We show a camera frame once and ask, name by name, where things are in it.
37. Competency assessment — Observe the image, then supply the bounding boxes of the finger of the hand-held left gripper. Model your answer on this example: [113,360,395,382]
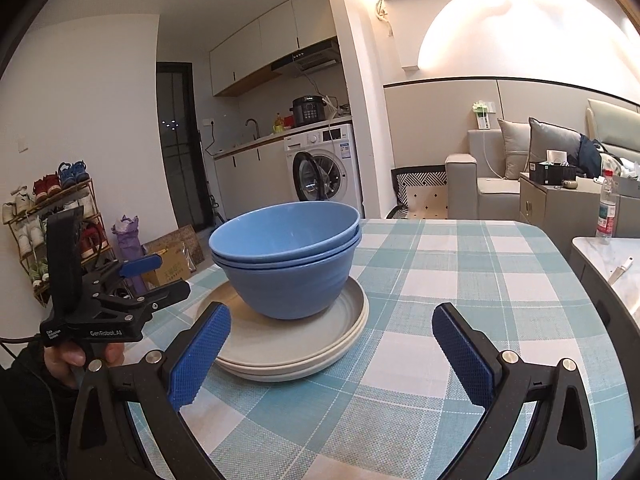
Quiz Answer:
[82,254,163,294]
[95,280,192,320]

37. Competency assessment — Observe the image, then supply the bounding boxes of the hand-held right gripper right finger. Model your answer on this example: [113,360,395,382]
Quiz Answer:
[431,302,598,480]

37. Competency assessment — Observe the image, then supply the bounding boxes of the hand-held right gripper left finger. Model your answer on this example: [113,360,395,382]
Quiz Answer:
[67,301,233,480]

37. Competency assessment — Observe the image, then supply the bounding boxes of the blue bowl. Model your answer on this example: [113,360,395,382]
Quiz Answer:
[212,237,362,320]
[208,202,362,267]

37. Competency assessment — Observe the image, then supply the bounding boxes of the person's left forearm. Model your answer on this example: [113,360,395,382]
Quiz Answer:
[0,345,76,480]

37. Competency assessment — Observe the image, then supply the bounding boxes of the person's left hand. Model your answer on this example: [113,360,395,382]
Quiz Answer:
[42,342,126,387]

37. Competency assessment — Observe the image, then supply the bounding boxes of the purple bag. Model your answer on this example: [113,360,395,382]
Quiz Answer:
[111,215,148,301]

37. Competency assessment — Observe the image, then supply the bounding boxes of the cardboard box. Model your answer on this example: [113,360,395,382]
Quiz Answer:
[142,245,193,288]

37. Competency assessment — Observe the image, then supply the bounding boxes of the wooden shoe rack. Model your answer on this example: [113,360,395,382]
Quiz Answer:
[2,180,108,306]

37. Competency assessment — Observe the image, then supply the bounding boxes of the patterned brown board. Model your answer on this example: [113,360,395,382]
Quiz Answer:
[142,225,206,266]

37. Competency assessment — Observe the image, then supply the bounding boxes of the teal checked tablecloth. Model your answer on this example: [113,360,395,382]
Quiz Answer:
[115,217,640,480]

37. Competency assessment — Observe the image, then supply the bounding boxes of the stick vacuum cleaner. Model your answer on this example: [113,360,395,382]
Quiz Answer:
[197,132,226,226]

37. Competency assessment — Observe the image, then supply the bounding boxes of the dark glass door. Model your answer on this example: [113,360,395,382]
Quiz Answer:
[156,61,207,233]

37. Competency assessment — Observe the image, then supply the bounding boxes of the white kitchen base cabinet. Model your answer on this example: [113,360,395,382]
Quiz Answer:
[214,137,288,223]

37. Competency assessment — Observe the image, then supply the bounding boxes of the grey nightstand cabinet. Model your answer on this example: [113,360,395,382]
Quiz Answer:
[517,172,640,241]

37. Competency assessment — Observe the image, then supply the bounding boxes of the grey sofa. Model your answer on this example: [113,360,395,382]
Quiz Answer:
[445,127,591,221]

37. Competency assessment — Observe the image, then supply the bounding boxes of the white marble side table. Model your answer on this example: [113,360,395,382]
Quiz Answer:
[570,236,640,341]

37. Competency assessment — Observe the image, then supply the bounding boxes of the black white geometric cushion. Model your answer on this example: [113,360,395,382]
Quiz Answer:
[391,166,448,218]

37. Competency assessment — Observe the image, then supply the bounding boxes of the clear water bottle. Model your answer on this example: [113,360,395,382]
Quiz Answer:
[595,170,617,246]

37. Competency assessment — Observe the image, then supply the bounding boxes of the black storage box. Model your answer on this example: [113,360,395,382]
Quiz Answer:
[529,160,578,186]

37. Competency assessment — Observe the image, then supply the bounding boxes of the white washing machine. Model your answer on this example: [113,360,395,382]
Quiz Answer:
[284,124,362,211]

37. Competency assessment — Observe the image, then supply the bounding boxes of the grey pillow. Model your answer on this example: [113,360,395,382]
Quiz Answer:
[527,117,583,178]
[497,119,533,181]

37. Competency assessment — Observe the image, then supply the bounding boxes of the black pressure cooker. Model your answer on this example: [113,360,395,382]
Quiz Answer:
[291,96,328,128]

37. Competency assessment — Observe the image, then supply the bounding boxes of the dark blue pillow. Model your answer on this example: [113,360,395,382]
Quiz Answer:
[579,136,608,178]

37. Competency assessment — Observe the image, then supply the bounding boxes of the white upper kitchen cabinets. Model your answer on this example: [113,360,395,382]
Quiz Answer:
[209,0,338,97]

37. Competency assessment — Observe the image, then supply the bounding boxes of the range hood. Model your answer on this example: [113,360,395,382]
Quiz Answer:
[271,42,341,78]

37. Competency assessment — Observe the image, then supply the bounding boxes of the beige upholstered bed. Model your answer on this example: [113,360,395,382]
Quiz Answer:
[586,97,640,161]

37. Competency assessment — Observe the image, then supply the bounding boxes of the wall socket with green charger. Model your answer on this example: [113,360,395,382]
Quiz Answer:
[471,101,497,131]

